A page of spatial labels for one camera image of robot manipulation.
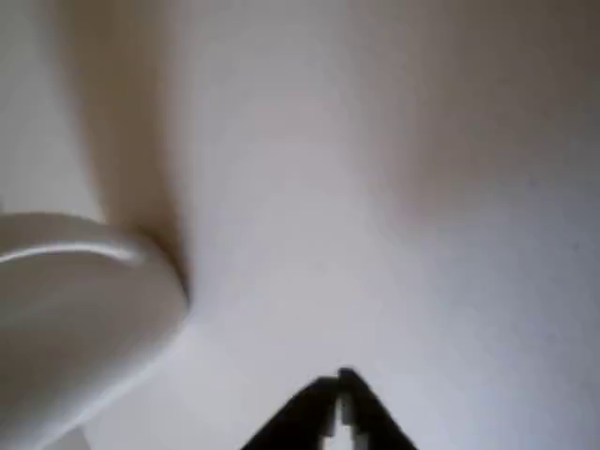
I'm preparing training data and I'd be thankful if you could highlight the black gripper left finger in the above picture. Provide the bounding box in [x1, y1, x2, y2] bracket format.
[243, 374, 340, 450]

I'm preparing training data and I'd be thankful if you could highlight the white ceramic mug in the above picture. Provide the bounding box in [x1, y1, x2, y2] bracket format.
[0, 213, 190, 450]

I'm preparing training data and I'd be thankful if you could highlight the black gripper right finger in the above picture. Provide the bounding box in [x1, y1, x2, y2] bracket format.
[337, 367, 419, 450]

